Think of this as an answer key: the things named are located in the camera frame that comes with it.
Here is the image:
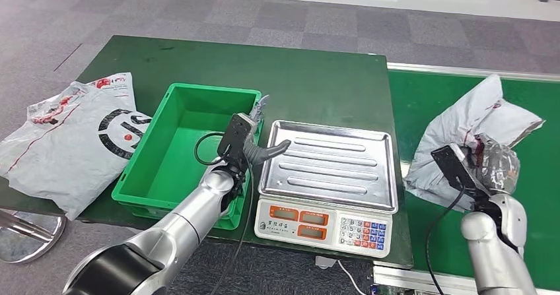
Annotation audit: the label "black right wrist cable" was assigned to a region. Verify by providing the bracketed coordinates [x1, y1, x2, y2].
[425, 183, 468, 295]

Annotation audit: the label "chrome stool base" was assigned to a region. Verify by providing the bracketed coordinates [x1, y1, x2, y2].
[0, 210, 67, 265]

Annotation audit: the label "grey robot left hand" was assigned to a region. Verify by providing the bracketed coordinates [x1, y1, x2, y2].
[242, 94, 293, 167]

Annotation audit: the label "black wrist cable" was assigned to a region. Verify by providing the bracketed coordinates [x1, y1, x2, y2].
[194, 132, 256, 295]
[425, 183, 468, 295]

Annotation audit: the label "grey poly mailer parcel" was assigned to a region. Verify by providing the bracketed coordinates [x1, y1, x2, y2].
[404, 74, 545, 213]

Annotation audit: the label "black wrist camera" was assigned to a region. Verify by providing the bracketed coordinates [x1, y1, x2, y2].
[431, 144, 487, 199]
[217, 114, 258, 172]

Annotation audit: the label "white power cable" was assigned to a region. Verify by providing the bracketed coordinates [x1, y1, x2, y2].
[337, 260, 366, 295]

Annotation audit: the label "large white bag black logo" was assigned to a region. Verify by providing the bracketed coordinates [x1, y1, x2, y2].
[0, 72, 152, 221]

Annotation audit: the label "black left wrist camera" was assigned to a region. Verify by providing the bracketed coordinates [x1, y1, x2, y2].
[217, 114, 258, 172]

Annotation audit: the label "green plastic bin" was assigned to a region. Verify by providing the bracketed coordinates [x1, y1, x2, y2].
[111, 82, 263, 232]

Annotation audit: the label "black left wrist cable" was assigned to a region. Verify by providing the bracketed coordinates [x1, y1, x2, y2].
[194, 132, 256, 295]

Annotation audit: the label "white plug adapter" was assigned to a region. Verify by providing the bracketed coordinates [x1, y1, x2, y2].
[314, 256, 337, 271]

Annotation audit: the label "white scale with steel tray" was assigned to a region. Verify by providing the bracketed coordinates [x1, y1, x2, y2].
[254, 119, 399, 259]

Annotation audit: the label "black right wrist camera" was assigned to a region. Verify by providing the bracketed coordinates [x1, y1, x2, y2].
[431, 144, 487, 199]

